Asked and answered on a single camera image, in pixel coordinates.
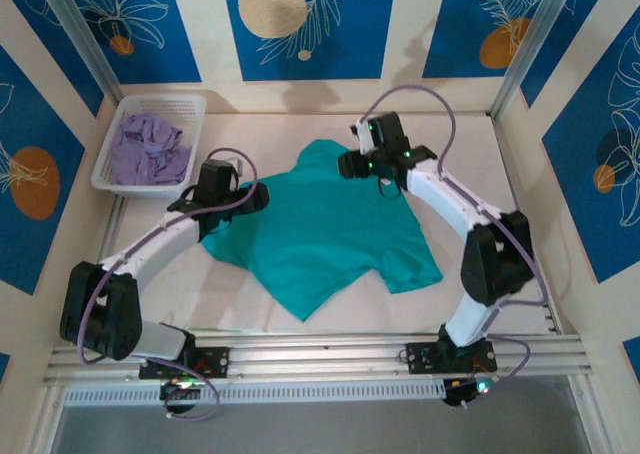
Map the white plastic lattice basket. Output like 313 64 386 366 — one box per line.
90 93 208 200

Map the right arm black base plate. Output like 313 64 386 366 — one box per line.
405 341 499 375

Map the right aluminium frame post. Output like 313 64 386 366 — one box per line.
489 0 584 120

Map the aluminium side rail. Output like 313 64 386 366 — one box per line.
492 113 566 336
97 193 127 268

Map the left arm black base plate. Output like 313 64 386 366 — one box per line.
138 346 231 380

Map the teal t-shirt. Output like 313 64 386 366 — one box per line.
201 139 444 322

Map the left aluminium side rail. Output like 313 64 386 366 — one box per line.
97 193 127 268

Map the left aluminium frame post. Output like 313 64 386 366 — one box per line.
37 0 124 106

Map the lavender crumpled garment pile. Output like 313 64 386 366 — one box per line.
108 112 195 186

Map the white slotted cable duct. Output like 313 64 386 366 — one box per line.
63 377 446 408

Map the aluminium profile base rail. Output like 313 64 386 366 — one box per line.
42 331 594 388

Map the aluminium frame post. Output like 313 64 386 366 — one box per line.
489 0 584 120
37 0 124 106

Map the right aluminium side rail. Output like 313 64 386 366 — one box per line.
492 113 566 336

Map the right gripper thin black cable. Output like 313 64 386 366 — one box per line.
375 176 403 200

